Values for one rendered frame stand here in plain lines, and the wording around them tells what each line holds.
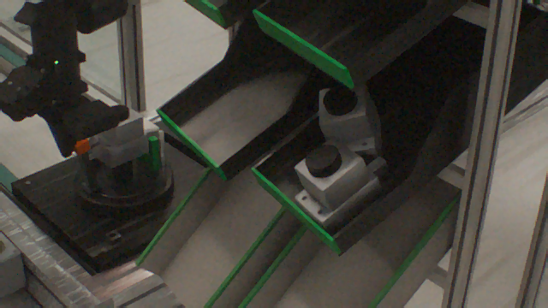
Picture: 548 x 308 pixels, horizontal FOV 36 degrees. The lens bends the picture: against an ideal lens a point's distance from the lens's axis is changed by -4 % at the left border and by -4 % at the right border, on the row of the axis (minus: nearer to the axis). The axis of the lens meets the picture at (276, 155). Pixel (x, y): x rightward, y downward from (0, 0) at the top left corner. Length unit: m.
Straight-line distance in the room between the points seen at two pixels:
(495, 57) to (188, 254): 0.46
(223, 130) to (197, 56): 0.95
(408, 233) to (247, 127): 0.19
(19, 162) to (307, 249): 0.63
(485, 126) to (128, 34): 0.74
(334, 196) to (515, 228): 0.69
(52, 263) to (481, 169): 0.59
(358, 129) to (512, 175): 0.76
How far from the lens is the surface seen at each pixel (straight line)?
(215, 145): 0.88
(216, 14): 0.76
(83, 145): 1.15
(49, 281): 1.11
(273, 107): 0.89
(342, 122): 0.78
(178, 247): 1.03
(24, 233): 1.20
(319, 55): 0.68
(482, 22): 0.73
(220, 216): 1.01
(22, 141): 1.48
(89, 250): 1.13
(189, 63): 1.81
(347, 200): 0.75
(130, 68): 1.39
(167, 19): 2.02
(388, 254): 0.89
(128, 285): 1.08
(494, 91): 0.74
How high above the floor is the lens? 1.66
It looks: 32 degrees down
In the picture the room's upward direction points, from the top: 2 degrees clockwise
